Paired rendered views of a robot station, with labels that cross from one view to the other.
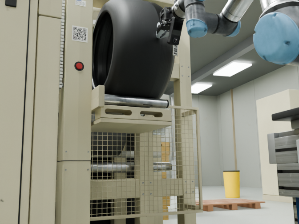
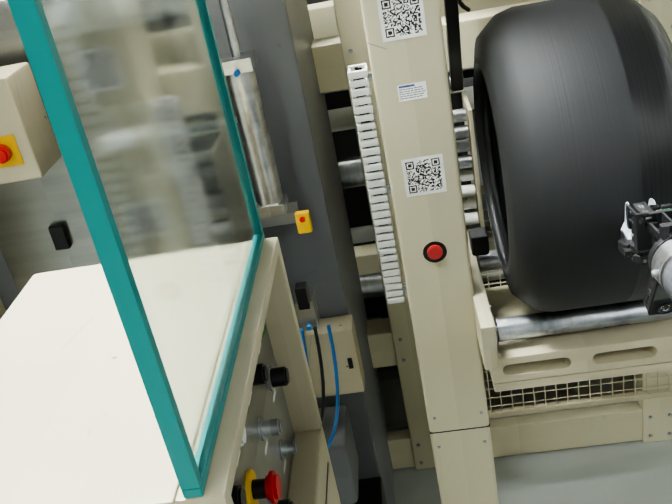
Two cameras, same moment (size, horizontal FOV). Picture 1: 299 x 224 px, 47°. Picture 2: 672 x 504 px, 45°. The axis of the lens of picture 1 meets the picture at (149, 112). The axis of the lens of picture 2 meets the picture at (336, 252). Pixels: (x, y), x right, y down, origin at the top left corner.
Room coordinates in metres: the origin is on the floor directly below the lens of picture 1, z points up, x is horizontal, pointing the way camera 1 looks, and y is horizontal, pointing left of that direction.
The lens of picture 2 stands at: (0.29, -0.25, 1.79)
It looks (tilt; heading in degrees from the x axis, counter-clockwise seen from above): 27 degrees down; 32
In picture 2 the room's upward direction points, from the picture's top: 11 degrees counter-clockwise
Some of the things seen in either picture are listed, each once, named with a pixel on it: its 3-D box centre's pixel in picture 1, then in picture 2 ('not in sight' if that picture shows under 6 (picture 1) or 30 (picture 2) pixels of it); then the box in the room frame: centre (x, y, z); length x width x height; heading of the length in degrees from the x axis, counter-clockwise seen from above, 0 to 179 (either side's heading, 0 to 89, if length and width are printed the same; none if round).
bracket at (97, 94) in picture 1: (89, 104); (477, 294); (1.65, 0.29, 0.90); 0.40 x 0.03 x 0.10; 26
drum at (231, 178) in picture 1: (232, 183); not in sight; (7.59, -1.77, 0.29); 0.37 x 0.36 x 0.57; 17
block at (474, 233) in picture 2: not in sight; (479, 241); (1.76, 0.32, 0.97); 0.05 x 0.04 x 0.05; 26
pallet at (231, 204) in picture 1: (222, 204); not in sight; (5.53, -1.12, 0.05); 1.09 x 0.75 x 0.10; 106
